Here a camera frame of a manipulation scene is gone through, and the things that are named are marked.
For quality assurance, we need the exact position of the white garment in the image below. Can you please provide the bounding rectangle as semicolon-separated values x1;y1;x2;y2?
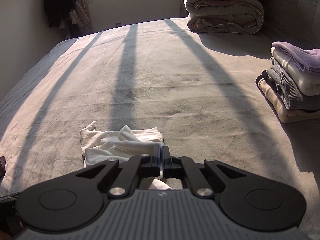
79;121;173;190

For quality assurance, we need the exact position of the grey bed sheet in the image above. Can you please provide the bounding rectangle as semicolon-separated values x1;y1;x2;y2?
1;18;319;239

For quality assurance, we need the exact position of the folded cream garment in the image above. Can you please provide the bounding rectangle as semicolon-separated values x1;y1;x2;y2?
271;47;319;96

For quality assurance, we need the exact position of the folded purple garment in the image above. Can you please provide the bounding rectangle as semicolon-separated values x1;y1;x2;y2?
272;41;319;76

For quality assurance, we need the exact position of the pink hanging garment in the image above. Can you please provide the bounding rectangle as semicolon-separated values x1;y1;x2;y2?
69;2;91;27

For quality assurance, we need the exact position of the grey quilted headboard cover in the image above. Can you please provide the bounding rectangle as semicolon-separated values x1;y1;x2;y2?
263;0;319;49

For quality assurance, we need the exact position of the rolled beige duvet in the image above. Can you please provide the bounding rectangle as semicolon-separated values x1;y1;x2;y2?
183;0;264;35

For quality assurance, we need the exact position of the dark hanging coat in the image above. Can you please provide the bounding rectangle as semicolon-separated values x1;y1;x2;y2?
43;0;76;28

